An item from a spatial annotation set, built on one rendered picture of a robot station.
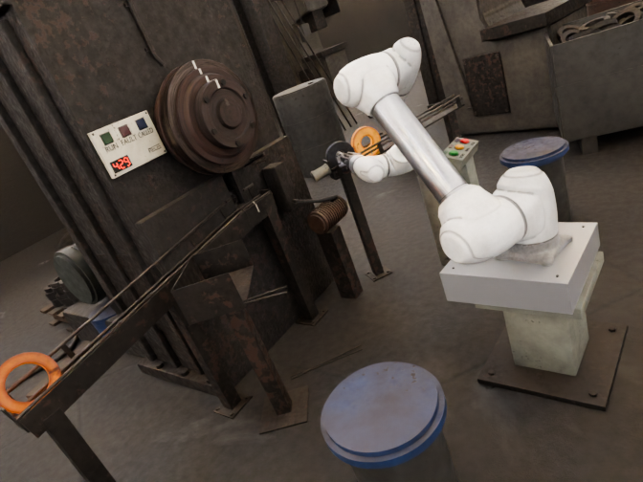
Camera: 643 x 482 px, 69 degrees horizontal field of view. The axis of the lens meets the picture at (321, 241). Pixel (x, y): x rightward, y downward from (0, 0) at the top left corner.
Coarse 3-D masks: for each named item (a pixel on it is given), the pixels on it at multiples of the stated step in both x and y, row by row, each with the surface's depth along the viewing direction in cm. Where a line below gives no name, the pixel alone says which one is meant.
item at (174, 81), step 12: (192, 60) 186; (204, 60) 191; (180, 72) 182; (228, 72) 200; (168, 84) 182; (240, 84) 206; (168, 96) 178; (168, 108) 178; (168, 120) 178; (168, 132) 182; (180, 132) 182; (180, 144) 181; (252, 144) 210; (180, 156) 189; (192, 156) 186; (204, 168) 190; (216, 168) 195; (228, 168) 200
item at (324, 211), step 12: (324, 204) 231; (336, 204) 233; (312, 216) 227; (324, 216) 225; (336, 216) 231; (312, 228) 231; (324, 228) 227; (336, 228) 233; (324, 240) 235; (336, 240) 233; (324, 252) 240; (336, 252) 235; (348, 252) 241; (336, 264) 240; (348, 264) 241; (336, 276) 245; (348, 276) 240; (348, 288) 244; (360, 288) 248
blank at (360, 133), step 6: (366, 126) 233; (354, 132) 234; (360, 132) 232; (366, 132) 233; (372, 132) 234; (354, 138) 232; (360, 138) 233; (372, 138) 235; (378, 138) 236; (354, 144) 233; (360, 144) 234; (360, 150) 235; (366, 156) 237
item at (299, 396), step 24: (240, 240) 170; (192, 264) 170; (216, 264) 174; (240, 264) 174; (192, 288) 148; (216, 288) 148; (240, 288) 162; (192, 312) 152; (216, 312) 152; (240, 312) 166; (240, 336) 171; (264, 360) 175; (264, 384) 180; (264, 408) 192; (288, 408) 185; (264, 432) 181
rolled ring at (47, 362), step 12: (12, 360) 143; (24, 360) 145; (36, 360) 147; (48, 360) 149; (0, 372) 141; (48, 372) 148; (60, 372) 150; (0, 384) 140; (48, 384) 149; (0, 396) 139; (12, 408) 140; (24, 408) 141
